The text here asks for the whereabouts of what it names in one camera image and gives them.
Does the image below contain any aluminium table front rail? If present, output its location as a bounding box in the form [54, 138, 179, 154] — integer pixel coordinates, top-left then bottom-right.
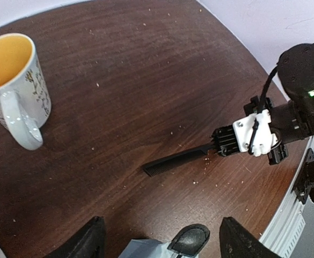
[259, 137, 314, 257]

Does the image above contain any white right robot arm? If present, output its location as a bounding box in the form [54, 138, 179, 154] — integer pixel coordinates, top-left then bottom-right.
[211, 43, 314, 257]

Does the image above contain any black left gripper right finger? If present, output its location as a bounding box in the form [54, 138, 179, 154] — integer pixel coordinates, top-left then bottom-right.
[219, 217, 280, 258]

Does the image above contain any black hair comb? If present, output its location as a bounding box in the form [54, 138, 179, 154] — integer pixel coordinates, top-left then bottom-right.
[142, 143, 215, 177]

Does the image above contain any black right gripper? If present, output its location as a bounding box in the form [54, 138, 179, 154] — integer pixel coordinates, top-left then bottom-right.
[211, 125, 240, 157]

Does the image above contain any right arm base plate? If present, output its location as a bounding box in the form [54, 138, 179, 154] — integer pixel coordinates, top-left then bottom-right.
[293, 148, 314, 205]

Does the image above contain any grey zippered pouch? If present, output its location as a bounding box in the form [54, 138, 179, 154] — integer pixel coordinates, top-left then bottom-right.
[119, 224, 210, 258]

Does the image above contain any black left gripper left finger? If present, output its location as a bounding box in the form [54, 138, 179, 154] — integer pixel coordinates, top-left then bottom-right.
[45, 216, 106, 258]

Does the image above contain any white floral mug yellow inside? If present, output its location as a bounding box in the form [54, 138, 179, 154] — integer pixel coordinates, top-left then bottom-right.
[0, 33, 52, 151]

